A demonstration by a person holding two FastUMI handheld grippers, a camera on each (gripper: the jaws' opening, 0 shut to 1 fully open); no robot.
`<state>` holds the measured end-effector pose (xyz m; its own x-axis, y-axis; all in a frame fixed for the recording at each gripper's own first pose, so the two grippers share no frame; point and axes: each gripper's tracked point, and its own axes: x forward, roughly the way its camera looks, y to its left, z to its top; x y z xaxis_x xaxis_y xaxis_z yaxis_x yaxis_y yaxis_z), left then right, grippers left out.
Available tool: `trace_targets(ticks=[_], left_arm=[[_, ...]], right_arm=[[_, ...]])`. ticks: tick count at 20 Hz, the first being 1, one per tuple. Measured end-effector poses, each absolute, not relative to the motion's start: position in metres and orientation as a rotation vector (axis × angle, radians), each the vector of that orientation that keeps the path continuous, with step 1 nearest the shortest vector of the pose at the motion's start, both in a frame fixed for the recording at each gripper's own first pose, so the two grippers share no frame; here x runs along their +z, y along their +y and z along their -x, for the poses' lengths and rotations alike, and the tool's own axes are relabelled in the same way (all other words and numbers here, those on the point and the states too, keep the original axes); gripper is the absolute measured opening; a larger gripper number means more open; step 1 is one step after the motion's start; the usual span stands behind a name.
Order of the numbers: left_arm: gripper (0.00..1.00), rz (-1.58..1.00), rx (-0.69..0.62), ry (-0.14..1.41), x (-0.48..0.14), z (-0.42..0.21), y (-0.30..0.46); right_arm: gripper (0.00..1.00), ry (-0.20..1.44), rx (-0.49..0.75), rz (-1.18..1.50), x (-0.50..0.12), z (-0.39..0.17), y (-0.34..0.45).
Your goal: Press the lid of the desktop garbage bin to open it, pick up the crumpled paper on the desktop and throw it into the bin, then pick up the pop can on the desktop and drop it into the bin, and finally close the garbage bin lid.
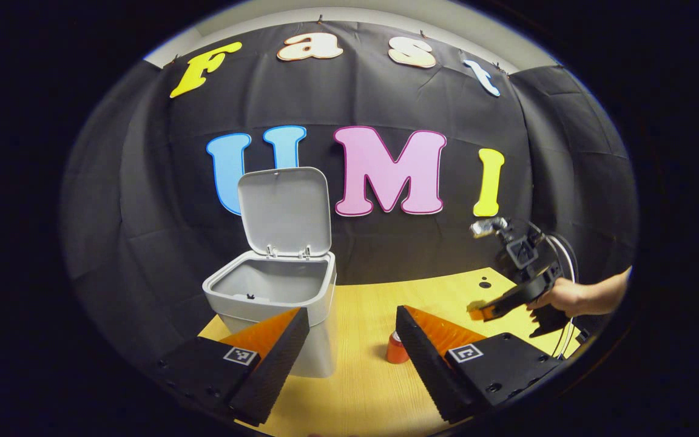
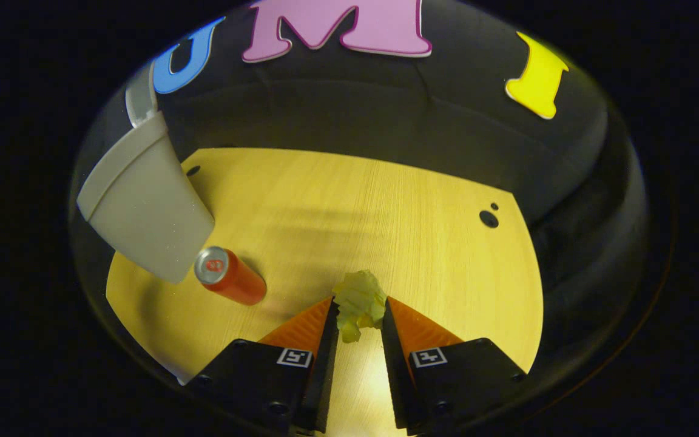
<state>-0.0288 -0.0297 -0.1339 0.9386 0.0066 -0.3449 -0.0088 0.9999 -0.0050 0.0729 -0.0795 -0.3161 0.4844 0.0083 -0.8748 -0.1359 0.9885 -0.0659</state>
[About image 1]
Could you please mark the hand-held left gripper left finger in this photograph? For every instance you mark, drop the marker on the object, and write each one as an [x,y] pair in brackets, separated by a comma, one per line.
[276,364]

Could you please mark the black backdrop cloth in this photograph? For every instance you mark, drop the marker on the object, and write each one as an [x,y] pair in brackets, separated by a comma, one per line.
[386,97]

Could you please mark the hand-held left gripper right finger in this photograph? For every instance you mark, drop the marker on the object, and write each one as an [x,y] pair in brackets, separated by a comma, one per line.
[428,364]

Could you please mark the red pop can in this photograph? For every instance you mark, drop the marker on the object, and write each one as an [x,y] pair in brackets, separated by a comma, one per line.
[395,351]

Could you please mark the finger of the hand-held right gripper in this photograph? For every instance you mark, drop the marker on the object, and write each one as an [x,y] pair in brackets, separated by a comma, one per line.
[516,295]

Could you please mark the wooden desktop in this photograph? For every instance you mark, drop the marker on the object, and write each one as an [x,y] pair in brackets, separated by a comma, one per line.
[374,315]

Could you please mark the white desktop garbage bin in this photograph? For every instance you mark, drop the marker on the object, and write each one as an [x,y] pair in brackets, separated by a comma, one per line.
[276,285]

